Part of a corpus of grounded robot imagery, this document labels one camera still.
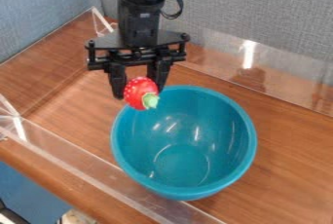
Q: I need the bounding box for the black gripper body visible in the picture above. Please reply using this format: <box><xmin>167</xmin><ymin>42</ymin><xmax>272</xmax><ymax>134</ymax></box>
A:
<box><xmin>84</xmin><ymin>0</ymin><xmax>191</xmax><ymax>72</ymax></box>

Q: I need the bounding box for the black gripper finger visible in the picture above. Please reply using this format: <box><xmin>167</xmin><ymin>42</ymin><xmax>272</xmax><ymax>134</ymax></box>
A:
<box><xmin>146</xmin><ymin>58</ymin><xmax>171</xmax><ymax>91</ymax></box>
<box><xmin>108</xmin><ymin>63</ymin><xmax>126</xmax><ymax>99</ymax></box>

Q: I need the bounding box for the red toy strawberry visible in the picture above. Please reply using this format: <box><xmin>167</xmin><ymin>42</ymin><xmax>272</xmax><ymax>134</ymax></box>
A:
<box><xmin>122</xmin><ymin>77</ymin><xmax>158</xmax><ymax>110</ymax></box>

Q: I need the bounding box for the blue plastic bowl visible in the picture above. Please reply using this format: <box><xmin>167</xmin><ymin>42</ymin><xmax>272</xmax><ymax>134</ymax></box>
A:
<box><xmin>110</xmin><ymin>85</ymin><xmax>257</xmax><ymax>201</ymax></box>

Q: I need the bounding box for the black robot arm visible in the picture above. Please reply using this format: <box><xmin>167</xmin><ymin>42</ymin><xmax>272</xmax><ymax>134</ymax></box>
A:
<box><xmin>84</xmin><ymin>0</ymin><xmax>189</xmax><ymax>99</ymax></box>

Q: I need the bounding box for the clear acrylic back barrier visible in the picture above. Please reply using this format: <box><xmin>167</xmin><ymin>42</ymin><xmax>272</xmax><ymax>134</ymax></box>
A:
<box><xmin>92</xmin><ymin>7</ymin><xmax>333</xmax><ymax>118</ymax></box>

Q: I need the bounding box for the clear acrylic barrier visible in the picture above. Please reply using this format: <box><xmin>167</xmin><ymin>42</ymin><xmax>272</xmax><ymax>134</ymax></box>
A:
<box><xmin>0</xmin><ymin>118</ymin><xmax>225</xmax><ymax>224</ymax></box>
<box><xmin>92</xmin><ymin>7</ymin><xmax>333</xmax><ymax>118</ymax></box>

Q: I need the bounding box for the clear acrylic front barrier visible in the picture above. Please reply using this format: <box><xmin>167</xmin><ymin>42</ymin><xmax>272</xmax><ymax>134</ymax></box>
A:
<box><xmin>0</xmin><ymin>118</ymin><xmax>225</xmax><ymax>224</ymax></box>

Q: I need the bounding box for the clear acrylic corner bracket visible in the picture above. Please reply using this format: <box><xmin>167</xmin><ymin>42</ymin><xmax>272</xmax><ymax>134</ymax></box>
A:
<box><xmin>90</xmin><ymin>7</ymin><xmax>118</xmax><ymax>37</ymax></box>

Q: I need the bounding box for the black cable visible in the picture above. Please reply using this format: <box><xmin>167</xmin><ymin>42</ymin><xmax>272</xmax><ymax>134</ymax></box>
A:
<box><xmin>160</xmin><ymin>0</ymin><xmax>184</xmax><ymax>20</ymax></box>

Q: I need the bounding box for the clear acrylic left bracket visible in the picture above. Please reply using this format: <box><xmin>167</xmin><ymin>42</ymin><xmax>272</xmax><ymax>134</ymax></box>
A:
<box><xmin>0</xmin><ymin>94</ymin><xmax>26</xmax><ymax>141</ymax></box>

